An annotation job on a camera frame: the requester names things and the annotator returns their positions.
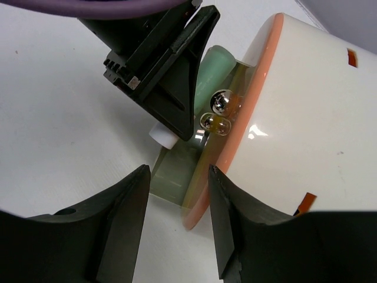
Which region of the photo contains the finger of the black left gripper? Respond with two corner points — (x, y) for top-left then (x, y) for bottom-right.
(81, 1), (220, 141)

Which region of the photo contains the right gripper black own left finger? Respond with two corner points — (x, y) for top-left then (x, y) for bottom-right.
(1, 165), (151, 282)

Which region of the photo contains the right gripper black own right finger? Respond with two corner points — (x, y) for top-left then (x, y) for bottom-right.
(208, 166), (376, 282)

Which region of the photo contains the green white cosmetic tube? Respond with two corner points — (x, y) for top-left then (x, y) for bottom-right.
(148, 45), (236, 149)

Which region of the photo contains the cream round drawer organizer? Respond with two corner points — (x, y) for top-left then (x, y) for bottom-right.
(215, 14), (376, 215)

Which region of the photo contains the yellow organizer drawer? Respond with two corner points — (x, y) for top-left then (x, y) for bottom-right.
(182, 61), (255, 212)

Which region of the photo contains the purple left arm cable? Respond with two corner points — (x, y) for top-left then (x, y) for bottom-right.
(16, 0), (192, 20)

